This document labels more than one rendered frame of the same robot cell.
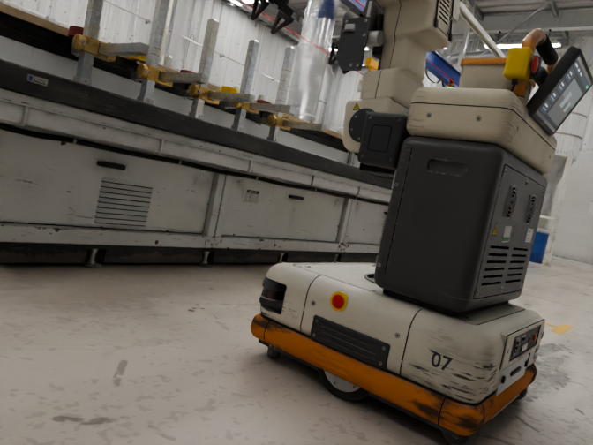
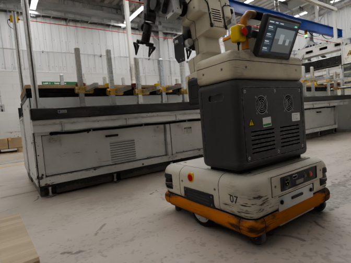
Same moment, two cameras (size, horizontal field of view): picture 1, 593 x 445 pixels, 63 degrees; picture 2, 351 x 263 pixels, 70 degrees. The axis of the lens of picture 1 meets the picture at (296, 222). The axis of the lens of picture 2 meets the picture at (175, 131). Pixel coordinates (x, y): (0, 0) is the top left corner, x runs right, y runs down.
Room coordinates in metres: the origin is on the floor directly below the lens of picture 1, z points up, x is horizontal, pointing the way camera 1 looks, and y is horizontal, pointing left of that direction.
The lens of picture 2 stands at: (0.02, -0.49, 0.55)
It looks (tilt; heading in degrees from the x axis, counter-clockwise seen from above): 3 degrees down; 19
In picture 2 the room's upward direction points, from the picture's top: 5 degrees counter-clockwise
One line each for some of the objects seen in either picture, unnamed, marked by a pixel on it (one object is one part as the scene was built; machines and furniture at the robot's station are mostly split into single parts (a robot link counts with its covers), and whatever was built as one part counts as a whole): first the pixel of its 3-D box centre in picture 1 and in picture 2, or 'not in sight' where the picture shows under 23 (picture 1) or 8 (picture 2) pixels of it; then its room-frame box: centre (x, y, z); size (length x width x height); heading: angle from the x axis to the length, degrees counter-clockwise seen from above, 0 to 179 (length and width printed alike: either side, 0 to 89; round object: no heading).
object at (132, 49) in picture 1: (107, 50); (88, 89); (1.68, 0.74, 0.83); 0.43 x 0.03 x 0.04; 53
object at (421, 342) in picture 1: (401, 326); (240, 181); (1.45, -0.37, 0.16); 0.67 x 0.64 x 0.25; 53
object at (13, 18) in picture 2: not in sight; (20, 65); (2.11, 1.88, 1.25); 0.15 x 0.08 x 1.10; 143
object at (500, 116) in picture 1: (463, 191); (248, 104); (1.39, -0.45, 0.59); 0.55 x 0.34 x 0.83; 143
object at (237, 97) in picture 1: (214, 96); (145, 91); (2.08, 0.44, 0.81); 0.43 x 0.03 x 0.04; 53
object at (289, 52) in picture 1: (281, 95); (183, 78); (2.47, 0.20, 0.93); 0.04 x 0.04 x 0.48; 53
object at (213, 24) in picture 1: (203, 76); (138, 84); (2.07, 0.50, 0.88); 0.04 x 0.04 x 0.48; 53
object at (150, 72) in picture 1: (154, 75); (114, 91); (1.89, 0.64, 0.81); 0.14 x 0.06 x 0.05; 143
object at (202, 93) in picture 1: (204, 94); (141, 92); (2.09, 0.49, 0.81); 0.14 x 0.06 x 0.05; 143
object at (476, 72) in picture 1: (494, 92); (247, 48); (1.38, -0.46, 0.87); 0.23 x 0.15 x 0.11; 143
